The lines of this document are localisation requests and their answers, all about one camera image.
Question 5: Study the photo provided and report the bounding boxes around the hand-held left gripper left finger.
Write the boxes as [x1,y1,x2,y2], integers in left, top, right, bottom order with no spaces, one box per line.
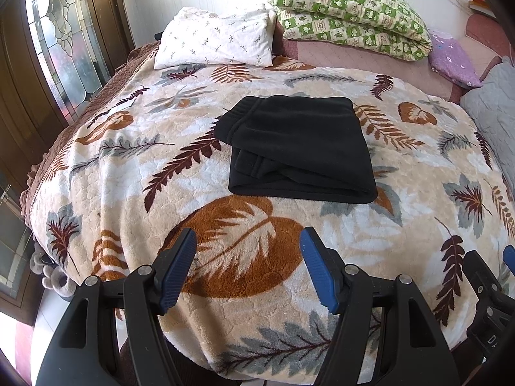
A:
[36,228,198,386]

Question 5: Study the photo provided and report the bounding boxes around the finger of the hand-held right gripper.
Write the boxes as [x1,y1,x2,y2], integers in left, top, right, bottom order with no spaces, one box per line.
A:
[462,250,503,311]
[502,245,515,279]

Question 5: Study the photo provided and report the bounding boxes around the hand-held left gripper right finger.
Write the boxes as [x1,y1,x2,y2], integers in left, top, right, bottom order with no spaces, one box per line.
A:
[300,226,447,386]

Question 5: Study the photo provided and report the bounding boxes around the black pants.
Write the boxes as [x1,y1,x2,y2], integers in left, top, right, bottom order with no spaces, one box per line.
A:
[213,94,379,204]

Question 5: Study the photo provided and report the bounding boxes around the leaf print fleece blanket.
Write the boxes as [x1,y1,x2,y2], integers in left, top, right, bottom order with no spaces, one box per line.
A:
[26,58,515,382]

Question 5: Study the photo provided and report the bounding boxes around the grey slippers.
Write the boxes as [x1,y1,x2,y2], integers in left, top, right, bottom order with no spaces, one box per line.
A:
[30,245,77,299]

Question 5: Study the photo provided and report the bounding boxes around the grey quilted cushion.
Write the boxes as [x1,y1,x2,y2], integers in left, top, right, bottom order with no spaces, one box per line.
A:
[459,56,515,194]

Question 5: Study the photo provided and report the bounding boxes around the glass door panel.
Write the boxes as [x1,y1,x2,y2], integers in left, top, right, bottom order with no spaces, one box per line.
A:
[0,173,41,302]

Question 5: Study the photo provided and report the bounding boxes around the brown ruffled bed cover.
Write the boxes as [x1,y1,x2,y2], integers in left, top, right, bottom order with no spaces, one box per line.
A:
[20,42,162,226]

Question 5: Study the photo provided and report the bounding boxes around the purple floral pillow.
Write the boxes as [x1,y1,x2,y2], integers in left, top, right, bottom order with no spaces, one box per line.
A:
[427,29,483,89]

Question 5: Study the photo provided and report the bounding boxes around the pink quilted bed sheet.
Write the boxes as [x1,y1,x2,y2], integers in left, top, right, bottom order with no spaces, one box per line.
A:
[274,12,515,101]

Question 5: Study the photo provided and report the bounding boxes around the white leaf print pillow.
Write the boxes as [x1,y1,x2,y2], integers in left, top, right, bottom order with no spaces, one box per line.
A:
[154,3,278,70]

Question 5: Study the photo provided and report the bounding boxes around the stained glass window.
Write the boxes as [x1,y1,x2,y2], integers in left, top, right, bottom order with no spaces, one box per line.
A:
[24,0,113,121]

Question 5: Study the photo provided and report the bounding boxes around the red books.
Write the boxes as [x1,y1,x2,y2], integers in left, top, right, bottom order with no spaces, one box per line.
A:
[469,0,499,19]

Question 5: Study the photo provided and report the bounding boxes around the green patterned quilt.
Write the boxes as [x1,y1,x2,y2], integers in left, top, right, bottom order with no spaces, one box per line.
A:
[269,0,433,62]

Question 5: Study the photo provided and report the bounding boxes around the wooden window frame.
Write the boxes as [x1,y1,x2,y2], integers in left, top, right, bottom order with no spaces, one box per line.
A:
[0,0,137,330]

